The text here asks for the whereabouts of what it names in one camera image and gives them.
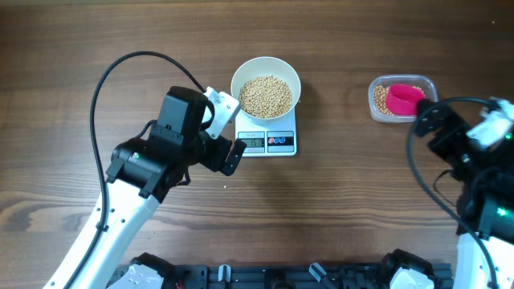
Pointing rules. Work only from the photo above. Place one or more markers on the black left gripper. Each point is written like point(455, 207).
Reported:
point(215, 160)

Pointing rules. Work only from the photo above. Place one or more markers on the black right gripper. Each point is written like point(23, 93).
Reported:
point(458, 128)

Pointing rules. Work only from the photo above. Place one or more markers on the pink measuring scoop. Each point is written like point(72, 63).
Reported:
point(402, 99)

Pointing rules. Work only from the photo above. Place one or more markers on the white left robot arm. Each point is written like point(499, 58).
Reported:
point(142, 171)

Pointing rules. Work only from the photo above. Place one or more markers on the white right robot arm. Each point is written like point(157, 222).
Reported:
point(484, 213)

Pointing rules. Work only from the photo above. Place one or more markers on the white digital kitchen scale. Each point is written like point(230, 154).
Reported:
point(267, 138)

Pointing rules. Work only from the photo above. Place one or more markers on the soybeans in bowl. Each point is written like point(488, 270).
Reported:
point(265, 97)

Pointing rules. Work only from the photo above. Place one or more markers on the white bowl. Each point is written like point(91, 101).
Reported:
point(267, 65)

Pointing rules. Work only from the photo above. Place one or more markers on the clear plastic container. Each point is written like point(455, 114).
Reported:
point(417, 81)

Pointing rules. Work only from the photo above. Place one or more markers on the soybeans pile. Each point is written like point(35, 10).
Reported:
point(379, 93)

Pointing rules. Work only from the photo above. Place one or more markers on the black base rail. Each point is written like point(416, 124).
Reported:
point(314, 276)

